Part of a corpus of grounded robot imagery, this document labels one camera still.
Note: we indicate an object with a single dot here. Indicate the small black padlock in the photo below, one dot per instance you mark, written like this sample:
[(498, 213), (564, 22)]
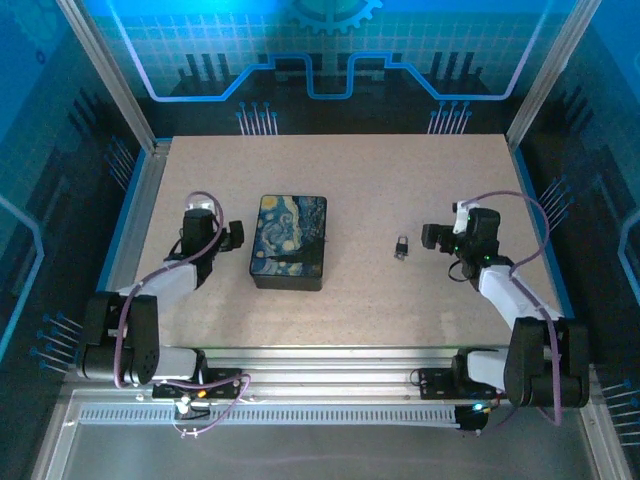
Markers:
[(400, 245)]

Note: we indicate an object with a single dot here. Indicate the starry night print tin box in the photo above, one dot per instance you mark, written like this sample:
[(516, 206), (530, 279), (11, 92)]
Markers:
[(287, 240)]

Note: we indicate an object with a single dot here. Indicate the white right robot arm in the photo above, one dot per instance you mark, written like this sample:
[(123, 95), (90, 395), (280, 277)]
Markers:
[(505, 295)]

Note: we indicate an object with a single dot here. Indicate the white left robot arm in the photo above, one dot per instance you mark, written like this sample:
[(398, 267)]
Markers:
[(165, 282)]

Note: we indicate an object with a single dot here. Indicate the black connector box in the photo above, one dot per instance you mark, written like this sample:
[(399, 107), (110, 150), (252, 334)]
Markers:
[(467, 420)]

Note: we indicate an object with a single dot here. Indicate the grey metal shelf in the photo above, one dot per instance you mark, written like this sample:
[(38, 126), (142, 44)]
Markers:
[(325, 455)]

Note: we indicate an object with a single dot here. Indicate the aluminium frame side rail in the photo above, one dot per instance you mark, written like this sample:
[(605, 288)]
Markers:
[(130, 240)]

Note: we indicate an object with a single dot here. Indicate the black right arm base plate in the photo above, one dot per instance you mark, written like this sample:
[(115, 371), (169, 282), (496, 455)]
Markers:
[(432, 385)]

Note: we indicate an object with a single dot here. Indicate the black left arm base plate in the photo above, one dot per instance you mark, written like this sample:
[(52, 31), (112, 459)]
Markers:
[(225, 387)]

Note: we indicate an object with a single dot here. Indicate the aluminium frame post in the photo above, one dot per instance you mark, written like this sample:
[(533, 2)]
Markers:
[(105, 75), (550, 75)]

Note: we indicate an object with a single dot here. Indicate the aluminium frame cross rail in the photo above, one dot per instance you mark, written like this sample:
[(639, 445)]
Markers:
[(325, 370)]

